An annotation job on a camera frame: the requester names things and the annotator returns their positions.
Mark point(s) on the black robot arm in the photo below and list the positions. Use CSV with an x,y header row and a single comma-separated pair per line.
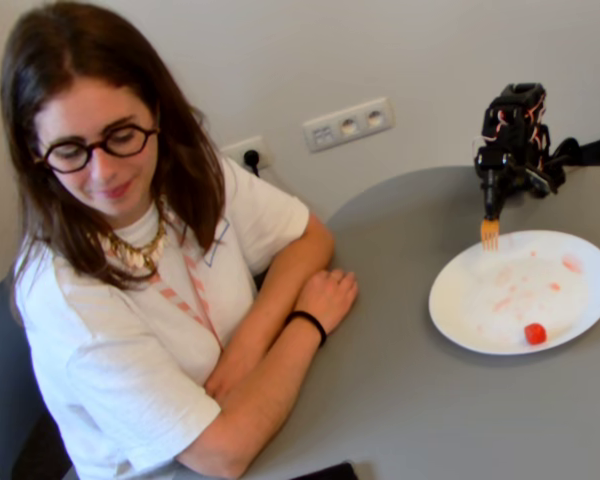
x,y
517,125

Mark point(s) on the dark round-rimmed glasses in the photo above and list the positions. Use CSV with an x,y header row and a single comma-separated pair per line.
x,y
125,142

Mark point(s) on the black table clamp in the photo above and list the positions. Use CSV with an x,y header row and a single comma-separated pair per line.
x,y
567,152

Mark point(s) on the woman's left forearm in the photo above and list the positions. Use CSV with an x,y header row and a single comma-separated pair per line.
x,y
265,320

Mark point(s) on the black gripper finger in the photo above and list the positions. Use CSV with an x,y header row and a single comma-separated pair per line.
x,y
488,195
498,195

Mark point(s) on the grey chair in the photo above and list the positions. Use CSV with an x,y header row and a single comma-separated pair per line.
x,y
5,375

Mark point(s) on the white triple wall socket panel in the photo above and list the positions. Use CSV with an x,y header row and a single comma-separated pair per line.
x,y
350,125

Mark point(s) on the white round plate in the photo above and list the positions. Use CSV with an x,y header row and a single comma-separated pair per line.
x,y
480,310

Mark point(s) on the orange plastic fork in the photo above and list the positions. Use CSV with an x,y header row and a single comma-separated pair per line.
x,y
490,232

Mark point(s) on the black flat device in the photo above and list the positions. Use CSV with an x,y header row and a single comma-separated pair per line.
x,y
325,472

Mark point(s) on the blue-edged white name sticker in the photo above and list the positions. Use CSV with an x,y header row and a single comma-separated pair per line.
x,y
219,245

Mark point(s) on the woman's right hand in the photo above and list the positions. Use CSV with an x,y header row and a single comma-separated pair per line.
x,y
330,297

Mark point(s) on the woman's right forearm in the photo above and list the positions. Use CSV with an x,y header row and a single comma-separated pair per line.
x,y
275,395

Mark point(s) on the black power plug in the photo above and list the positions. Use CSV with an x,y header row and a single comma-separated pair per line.
x,y
251,160

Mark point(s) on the white single wall socket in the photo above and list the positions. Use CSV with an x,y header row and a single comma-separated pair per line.
x,y
235,152

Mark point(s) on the woman in white t-shirt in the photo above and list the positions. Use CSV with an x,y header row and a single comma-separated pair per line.
x,y
110,350

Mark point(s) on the red strawberry piece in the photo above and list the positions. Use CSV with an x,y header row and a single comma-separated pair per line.
x,y
535,334

